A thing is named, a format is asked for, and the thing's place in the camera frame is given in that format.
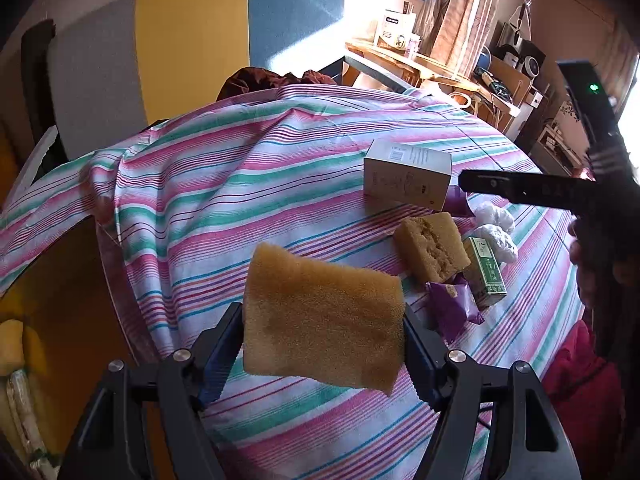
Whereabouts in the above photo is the purple snack wrapper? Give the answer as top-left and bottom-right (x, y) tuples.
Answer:
(426, 274), (484, 344)

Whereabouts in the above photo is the large yellow-brown sponge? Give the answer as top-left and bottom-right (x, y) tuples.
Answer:
(243, 243), (405, 394)

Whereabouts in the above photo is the brown porous sponge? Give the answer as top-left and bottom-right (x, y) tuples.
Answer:
(394, 212), (471, 284)

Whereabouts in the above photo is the white plastic bag ball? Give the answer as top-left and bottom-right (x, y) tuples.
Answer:
(472, 224), (518, 264)

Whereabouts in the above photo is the white cardboard box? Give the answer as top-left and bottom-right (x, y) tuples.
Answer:
(363, 139), (452, 211)

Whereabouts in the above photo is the person's right hand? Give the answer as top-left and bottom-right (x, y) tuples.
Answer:
(567, 220), (639, 311)

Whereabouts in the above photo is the small green box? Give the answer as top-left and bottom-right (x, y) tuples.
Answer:
(463, 236), (506, 310)

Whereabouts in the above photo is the cardboard box on desk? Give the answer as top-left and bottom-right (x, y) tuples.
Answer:
(489, 56), (532, 106)

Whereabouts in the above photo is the red blanket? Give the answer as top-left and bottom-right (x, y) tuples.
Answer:
(542, 321), (624, 479)

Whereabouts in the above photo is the striped pink green bedsheet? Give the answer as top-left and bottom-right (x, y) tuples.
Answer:
(0, 83), (586, 480)

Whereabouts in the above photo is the green-edged snack packet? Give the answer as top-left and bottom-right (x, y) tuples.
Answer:
(6, 370), (47, 468)

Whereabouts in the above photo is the pale yellow sponge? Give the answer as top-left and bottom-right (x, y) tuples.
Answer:
(0, 320), (25, 377)

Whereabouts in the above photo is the wooden desk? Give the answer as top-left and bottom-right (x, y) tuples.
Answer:
(345, 39), (521, 117)

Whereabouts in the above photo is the dark red cloth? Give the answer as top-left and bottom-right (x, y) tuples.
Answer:
(217, 66), (335, 101)

